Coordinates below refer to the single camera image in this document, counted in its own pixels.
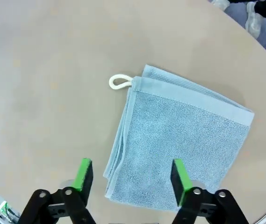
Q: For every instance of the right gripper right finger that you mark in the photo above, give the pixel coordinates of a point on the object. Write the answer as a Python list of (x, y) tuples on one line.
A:
[(180, 182)]

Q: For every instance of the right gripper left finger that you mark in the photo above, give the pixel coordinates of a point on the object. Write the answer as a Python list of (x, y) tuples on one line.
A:
[(83, 175)]

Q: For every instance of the light blue terry towel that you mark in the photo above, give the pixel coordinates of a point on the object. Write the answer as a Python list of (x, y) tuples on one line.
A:
[(170, 140)]

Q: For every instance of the beige sneaker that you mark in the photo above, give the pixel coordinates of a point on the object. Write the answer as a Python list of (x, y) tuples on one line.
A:
[(253, 21), (219, 3)]

